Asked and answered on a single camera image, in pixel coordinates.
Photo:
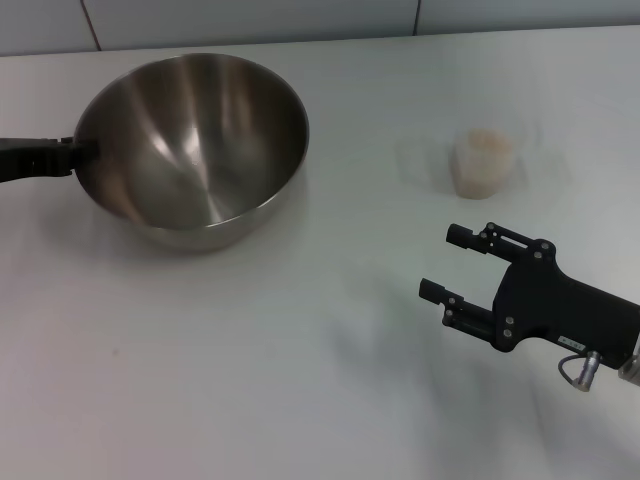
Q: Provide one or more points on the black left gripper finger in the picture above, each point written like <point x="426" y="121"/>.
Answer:
<point x="35" y="167"/>
<point x="45" y="145"/>

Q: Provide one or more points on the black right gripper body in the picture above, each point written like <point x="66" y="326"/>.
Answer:
<point x="550" y="305"/>

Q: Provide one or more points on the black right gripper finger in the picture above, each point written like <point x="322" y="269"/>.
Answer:
<point x="470" y="317"/>
<point x="500" y="245"/>

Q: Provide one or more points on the clear plastic measuring cup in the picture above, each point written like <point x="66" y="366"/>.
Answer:
<point x="482" y="170"/>

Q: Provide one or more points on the stainless steel mixing bowl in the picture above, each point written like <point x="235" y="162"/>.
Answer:
<point x="200" y="150"/>

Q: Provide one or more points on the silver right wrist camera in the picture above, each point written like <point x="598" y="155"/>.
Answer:
<point x="631" y="371"/>

